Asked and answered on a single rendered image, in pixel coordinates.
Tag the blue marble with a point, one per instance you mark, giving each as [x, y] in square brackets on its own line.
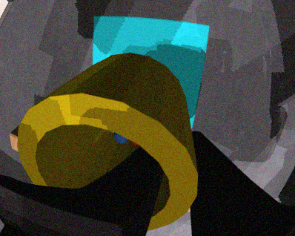
[119, 138]

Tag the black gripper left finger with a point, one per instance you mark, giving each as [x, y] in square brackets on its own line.
[120, 203]

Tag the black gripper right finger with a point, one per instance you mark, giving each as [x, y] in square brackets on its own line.
[228, 203]

